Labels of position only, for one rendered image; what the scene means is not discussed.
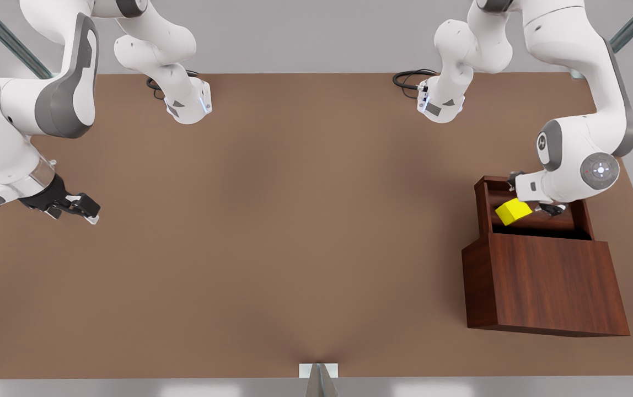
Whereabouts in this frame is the dark wooden cabinet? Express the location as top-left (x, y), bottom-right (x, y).
top-left (461, 231), bottom-right (631, 337)

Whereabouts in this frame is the yellow square block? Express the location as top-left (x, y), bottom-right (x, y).
top-left (495, 198), bottom-right (533, 227)

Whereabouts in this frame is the white post foot plate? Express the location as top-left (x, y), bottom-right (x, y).
top-left (299, 363), bottom-right (339, 379)

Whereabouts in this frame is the black cable loop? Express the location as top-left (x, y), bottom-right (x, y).
top-left (146, 70), bottom-right (200, 101)
top-left (392, 68), bottom-right (439, 100)

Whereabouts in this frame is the dark wooden drawer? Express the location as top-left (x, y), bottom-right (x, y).
top-left (474, 175), bottom-right (594, 241)

